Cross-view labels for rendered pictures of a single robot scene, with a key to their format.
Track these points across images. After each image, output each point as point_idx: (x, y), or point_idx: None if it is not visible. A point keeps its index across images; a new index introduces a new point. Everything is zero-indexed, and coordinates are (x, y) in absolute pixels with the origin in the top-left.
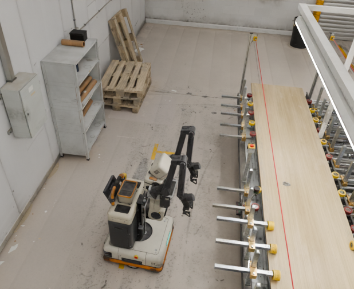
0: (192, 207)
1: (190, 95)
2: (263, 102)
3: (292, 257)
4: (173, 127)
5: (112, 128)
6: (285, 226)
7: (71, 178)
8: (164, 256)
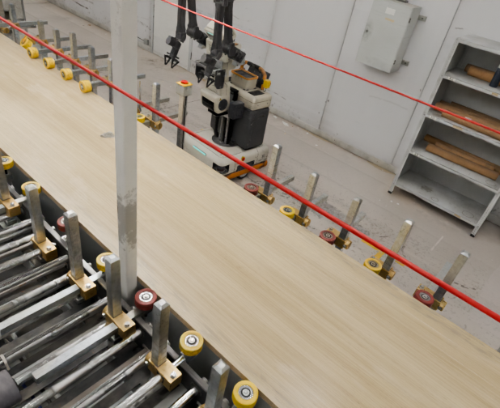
0: (171, 65)
1: None
2: (362, 292)
3: (41, 81)
4: (459, 317)
5: (467, 241)
6: (69, 98)
7: (358, 171)
8: (185, 145)
